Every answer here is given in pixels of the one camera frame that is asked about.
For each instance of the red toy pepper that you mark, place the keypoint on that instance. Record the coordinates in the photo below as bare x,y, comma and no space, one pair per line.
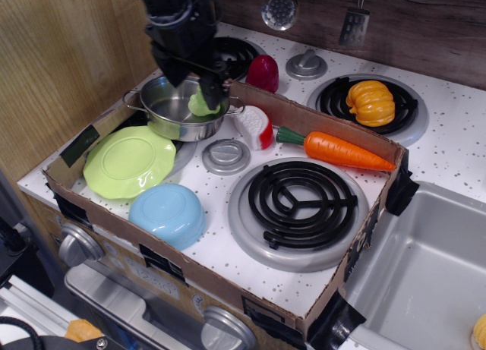
263,73

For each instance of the orange toy carrot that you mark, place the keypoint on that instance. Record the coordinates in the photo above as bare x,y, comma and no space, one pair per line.
333,150

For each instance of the orange toy bottom left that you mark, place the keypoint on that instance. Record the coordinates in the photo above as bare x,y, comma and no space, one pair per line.
81,330

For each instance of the back right black burner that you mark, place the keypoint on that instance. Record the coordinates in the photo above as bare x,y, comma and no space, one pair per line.
411,114

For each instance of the front right black burner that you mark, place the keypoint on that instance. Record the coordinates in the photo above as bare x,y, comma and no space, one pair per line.
296,215

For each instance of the grey stove knob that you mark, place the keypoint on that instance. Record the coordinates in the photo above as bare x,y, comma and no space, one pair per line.
226,157
306,66

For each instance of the green plastic plate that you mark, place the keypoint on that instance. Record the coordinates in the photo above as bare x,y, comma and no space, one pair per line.
128,162

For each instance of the front grey stove knob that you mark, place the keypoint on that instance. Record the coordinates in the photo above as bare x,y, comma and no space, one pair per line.
226,157

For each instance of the oven knob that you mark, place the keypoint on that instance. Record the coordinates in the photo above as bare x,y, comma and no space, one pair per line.
223,330
77,246

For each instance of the yellow toy pumpkin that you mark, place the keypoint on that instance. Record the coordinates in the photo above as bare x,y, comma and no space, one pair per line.
372,103

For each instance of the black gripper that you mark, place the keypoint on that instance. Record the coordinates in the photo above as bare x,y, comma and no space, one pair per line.
183,43

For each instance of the oven door handle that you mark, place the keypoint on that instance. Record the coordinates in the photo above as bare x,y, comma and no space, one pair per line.
152,322

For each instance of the hanging steel strainer ladle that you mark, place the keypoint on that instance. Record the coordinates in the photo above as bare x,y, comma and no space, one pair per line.
280,15

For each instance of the white red toy cheese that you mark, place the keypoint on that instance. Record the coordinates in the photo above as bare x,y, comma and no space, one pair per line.
255,127

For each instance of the grey sink basin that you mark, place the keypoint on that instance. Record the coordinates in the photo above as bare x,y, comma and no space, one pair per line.
421,283

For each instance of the back left black burner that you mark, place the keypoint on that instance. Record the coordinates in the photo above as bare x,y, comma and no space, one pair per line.
238,54

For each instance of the right oven knob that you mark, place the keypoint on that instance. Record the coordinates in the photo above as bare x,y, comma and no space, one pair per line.
223,330

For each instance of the left oven knob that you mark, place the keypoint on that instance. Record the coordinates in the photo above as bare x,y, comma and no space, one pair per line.
77,246

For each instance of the yellow toy in sink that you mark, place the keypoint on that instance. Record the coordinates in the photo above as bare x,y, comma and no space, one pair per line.
478,337

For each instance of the green toy broccoli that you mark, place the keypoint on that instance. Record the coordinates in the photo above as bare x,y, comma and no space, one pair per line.
198,106

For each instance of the black burner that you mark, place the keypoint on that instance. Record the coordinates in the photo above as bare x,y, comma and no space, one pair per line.
238,54
296,215
411,114

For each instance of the cardboard fence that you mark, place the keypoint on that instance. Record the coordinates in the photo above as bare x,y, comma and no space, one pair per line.
284,309

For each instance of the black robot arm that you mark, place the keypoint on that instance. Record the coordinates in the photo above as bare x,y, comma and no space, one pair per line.
165,5

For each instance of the hanging steel spatula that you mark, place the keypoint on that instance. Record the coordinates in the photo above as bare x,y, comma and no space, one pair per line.
355,25

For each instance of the steel pot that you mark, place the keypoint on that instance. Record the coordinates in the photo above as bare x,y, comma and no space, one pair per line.
167,108

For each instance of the blue plastic bowl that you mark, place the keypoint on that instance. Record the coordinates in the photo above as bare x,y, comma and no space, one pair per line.
170,212

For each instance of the back grey stove knob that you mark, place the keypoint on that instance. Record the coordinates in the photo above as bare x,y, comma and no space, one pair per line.
306,66

